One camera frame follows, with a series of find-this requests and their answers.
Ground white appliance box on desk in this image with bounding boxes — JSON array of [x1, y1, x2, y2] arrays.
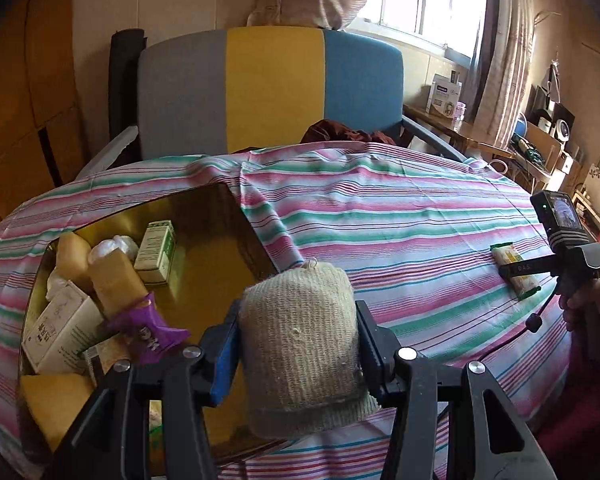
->
[[426, 70, 462, 118]]

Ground pink jar on desk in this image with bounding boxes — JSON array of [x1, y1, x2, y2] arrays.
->
[[452, 101, 466, 122]]

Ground clear rice snack packet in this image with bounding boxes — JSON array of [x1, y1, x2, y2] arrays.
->
[[83, 334, 131, 386]]

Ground white plastic bag ball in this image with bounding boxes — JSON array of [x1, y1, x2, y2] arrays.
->
[[87, 235, 138, 264]]

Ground wooden wardrobe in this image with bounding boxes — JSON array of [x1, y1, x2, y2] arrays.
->
[[0, 0, 88, 221]]

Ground wooden desk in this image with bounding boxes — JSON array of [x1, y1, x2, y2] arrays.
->
[[402, 103, 537, 181]]

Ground purple snack packet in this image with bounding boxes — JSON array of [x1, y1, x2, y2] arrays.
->
[[108, 292, 190, 364]]

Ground yellow sponge block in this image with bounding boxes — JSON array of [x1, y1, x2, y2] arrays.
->
[[20, 373, 94, 452], [56, 232, 93, 292], [88, 249, 148, 320]]

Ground gold metal tin box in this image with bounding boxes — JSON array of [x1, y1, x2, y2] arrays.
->
[[19, 183, 276, 479]]

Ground dark red garment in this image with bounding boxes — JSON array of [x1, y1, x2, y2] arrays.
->
[[535, 324, 600, 479]]

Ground striped pink green tablecloth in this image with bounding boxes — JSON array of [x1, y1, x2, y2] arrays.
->
[[0, 142, 571, 479]]

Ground dark red cloth on chair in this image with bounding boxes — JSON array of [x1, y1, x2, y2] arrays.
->
[[301, 119, 396, 145]]

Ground beige sock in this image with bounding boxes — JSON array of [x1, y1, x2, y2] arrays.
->
[[238, 260, 378, 440]]

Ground grey yellow blue chair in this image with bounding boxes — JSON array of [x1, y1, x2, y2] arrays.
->
[[81, 26, 465, 177]]

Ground yellow Weidan snack packet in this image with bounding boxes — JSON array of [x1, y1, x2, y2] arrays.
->
[[490, 243, 541, 300]]

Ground white cardboard box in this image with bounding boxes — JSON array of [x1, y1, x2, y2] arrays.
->
[[21, 281, 105, 375]]

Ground green white small box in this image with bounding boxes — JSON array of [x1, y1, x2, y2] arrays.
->
[[134, 220, 175, 285]]

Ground person's right hand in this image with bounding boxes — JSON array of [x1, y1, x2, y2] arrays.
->
[[559, 276, 600, 337]]

